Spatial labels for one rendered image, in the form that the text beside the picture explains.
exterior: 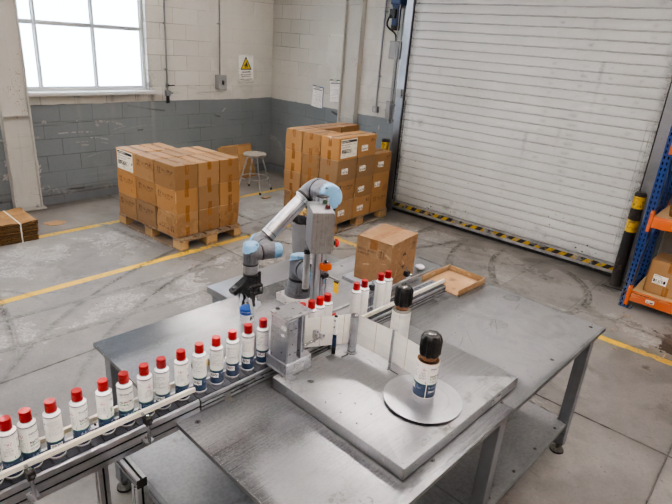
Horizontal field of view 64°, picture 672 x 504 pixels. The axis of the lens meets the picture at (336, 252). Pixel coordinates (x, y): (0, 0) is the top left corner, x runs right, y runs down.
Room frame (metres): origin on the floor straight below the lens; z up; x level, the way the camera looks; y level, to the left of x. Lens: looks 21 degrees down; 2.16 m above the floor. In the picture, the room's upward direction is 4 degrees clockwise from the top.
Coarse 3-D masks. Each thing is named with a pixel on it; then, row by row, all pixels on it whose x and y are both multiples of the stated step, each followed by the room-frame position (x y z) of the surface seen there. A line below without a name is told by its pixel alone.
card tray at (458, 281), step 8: (432, 272) 3.07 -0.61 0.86; (440, 272) 3.14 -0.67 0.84; (448, 272) 3.17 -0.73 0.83; (456, 272) 3.18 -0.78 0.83; (464, 272) 3.14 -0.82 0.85; (424, 280) 3.01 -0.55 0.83; (448, 280) 3.04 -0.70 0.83; (456, 280) 3.05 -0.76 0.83; (464, 280) 3.06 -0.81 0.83; (472, 280) 3.07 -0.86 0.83; (480, 280) 3.00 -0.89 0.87; (448, 288) 2.92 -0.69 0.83; (456, 288) 2.93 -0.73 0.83; (464, 288) 2.87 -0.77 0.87; (472, 288) 2.94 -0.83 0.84
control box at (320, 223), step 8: (312, 208) 2.23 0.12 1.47; (320, 208) 2.24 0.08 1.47; (312, 216) 2.18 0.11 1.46; (320, 216) 2.18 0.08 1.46; (328, 216) 2.19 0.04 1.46; (312, 224) 2.17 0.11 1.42; (320, 224) 2.18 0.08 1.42; (328, 224) 2.19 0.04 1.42; (312, 232) 2.17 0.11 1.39; (320, 232) 2.18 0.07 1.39; (328, 232) 2.19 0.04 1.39; (312, 240) 2.17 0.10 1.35; (320, 240) 2.18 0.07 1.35; (328, 240) 2.19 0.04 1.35; (312, 248) 2.17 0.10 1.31; (320, 248) 2.18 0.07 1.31; (328, 248) 2.19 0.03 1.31
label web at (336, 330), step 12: (312, 324) 2.01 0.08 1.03; (324, 324) 2.03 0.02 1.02; (336, 324) 2.03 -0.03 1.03; (348, 324) 2.07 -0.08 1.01; (360, 324) 2.06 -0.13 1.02; (372, 324) 2.02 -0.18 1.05; (336, 336) 2.03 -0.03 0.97; (348, 336) 2.07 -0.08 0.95; (360, 336) 2.05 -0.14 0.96; (372, 336) 2.02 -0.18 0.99; (384, 336) 1.98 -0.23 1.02; (396, 336) 1.94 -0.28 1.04; (372, 348) 2.01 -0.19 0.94; (384, 348) 1.97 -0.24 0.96
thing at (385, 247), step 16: (384, 224) 3.17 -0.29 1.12; (368, 240) 2.90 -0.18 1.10; (384, 240) 2.88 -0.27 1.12; (400, 240) 2.90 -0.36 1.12; (416, 240) 3.05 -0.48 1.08; (368, 256) 2.89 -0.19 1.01; (384, 256) 2.83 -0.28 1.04; (400, 256) 2.90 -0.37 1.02; (368, 272) 2.89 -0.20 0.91; (384, 272) 2.83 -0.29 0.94; (400, 272) 2.92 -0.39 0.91
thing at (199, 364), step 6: (198, 342) 1.71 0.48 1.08; (198, 348) 1.69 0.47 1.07; (192, 354) 1.70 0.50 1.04; (198, 354) 1.69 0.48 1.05; (204, 354) 1.70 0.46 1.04; (192, 360) 1.69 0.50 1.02; (198, 360) 1.68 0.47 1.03; (204, 360) 1.69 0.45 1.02; (192, 366) 1.70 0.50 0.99; (198, 366) 1.68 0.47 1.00; (204, 366) 1.69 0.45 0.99; (198, 372) 1.68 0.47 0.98; (204, 372) 1.69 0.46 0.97; (198, 378) 1.68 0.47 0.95; (204, 378) 1.69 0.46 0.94; (198, 384) 1.68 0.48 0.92; (204, 384) 1.69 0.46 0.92; (198, 390) 1.68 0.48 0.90; (204, 390) 1.69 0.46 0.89
